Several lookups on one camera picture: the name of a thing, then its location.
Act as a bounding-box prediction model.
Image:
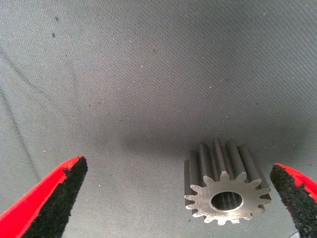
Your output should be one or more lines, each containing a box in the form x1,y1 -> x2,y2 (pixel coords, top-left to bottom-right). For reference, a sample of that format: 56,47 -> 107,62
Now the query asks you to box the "steel planetary gear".
183,138 -> 272,226

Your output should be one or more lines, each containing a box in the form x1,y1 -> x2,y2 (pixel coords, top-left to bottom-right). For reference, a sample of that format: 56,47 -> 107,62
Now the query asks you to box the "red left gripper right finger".
269,163 -> 317,238

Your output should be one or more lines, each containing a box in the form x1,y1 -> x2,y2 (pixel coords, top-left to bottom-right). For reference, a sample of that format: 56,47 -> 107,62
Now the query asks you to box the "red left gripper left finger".
0,155 -> 89,238

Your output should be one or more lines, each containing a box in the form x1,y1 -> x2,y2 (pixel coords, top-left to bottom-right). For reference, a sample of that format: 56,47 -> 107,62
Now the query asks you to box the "dark grey table cloth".
0,0 -> 317,238

